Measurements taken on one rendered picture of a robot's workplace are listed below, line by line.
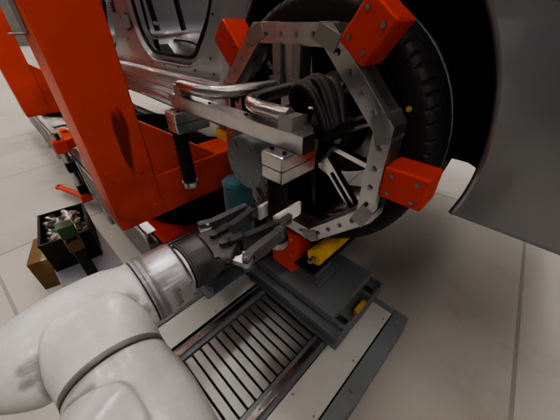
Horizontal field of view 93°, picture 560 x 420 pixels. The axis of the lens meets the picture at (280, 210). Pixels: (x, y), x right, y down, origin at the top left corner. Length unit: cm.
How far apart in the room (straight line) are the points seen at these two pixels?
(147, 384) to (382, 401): 103
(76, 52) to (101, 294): 67
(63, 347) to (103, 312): 4
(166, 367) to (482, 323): 145
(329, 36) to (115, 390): 59
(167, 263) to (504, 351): 143
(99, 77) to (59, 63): 8
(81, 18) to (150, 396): 82
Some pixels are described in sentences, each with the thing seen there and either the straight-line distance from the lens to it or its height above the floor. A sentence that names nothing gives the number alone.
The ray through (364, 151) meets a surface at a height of 79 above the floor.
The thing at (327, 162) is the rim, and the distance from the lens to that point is 78.
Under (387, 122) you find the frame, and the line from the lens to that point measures 55.
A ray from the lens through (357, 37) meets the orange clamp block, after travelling 57.
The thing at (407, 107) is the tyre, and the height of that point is 98.
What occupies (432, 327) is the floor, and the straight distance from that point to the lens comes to 147.
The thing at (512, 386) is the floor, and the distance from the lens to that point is 149.
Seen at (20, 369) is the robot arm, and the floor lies 86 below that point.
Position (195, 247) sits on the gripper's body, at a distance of 39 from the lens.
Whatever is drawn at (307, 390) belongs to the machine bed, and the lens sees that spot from 111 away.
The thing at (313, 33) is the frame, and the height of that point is 110.
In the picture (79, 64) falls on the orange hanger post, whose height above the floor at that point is 103.
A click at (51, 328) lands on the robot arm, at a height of 88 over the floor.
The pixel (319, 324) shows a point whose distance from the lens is 112.
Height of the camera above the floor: 112
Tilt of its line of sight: 36 degrees down
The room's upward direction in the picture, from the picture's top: straight up
